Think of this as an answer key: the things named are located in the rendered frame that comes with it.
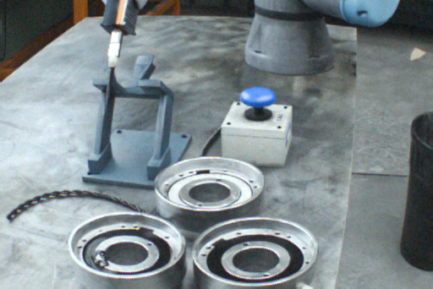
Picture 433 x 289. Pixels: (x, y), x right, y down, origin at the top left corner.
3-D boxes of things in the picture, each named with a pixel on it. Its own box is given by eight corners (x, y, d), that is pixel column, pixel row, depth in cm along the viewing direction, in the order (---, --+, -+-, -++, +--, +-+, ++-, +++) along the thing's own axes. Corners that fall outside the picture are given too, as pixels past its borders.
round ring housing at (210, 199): (274, 237, 61) (276, 202, 59) (164, 250, 59) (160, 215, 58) (251, 186, 70) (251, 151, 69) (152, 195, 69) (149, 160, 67)
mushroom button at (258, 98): (272, 140, 74) (273, 99, 72) (237, 138, 75) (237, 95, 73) (277, 125, 78) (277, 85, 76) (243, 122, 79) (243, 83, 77)
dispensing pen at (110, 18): (86, 106, 62) (114, -43, 65) (100, 114, 66) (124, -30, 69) (106, 107, 62) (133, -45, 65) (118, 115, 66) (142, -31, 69)
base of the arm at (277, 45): (253, 43, 116) (252, -9, 111) (336, 50, 112) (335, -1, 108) (237, 71, 102) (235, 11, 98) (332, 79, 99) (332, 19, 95)
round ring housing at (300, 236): (169, 286, 54) (165, 252, 52) (249, 239, 61) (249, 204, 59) (261, 334, 47) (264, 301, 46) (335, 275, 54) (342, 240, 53)
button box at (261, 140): (284, 167, 74) (285, 128, 72) (221, 162, 75) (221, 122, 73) (293, 136, 81) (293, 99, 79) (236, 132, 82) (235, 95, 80)
